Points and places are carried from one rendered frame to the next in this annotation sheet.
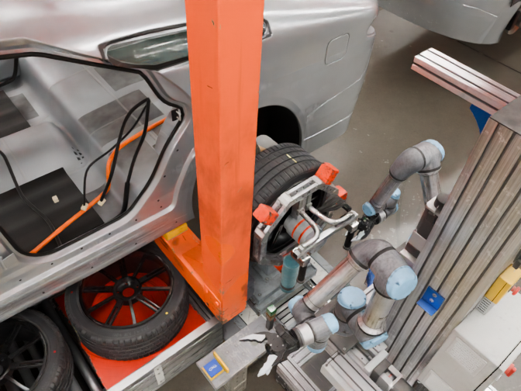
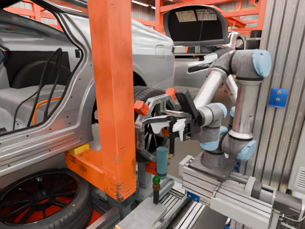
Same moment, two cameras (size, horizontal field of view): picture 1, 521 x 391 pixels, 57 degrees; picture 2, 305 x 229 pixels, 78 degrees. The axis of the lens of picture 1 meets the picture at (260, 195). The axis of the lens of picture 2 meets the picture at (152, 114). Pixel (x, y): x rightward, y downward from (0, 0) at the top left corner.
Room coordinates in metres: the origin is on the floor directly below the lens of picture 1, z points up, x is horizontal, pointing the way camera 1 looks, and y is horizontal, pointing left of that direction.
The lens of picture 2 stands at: (0.16, 0.10, 1.44)
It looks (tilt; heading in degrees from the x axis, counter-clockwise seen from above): 18 degrees down; 351
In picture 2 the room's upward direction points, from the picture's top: straight up
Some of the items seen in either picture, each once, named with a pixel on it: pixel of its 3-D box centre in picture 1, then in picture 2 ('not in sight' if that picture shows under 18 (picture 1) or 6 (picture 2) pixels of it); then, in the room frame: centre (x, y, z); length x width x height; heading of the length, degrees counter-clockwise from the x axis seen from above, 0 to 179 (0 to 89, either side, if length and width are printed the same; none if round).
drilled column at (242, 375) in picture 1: (234, 371); not in sight; (1.05, 0.07, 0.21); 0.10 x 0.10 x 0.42; 43
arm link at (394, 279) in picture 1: (379, 303); (243, 107); (0.96, -0.49, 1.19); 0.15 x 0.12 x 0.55; 29
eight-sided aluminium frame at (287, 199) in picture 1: (296, 223); (159, 127); (1.61, -0.20, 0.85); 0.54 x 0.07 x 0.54; 133
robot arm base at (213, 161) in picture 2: (345, 316); (213, 155); (1.08, -0.42, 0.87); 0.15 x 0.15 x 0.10
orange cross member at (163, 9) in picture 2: not in sight; (203, 8); (5.13, -2.01, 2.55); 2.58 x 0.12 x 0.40; 43
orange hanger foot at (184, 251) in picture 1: (188, 246); (90, 155); (1.52, 0.37, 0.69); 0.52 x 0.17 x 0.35; 43
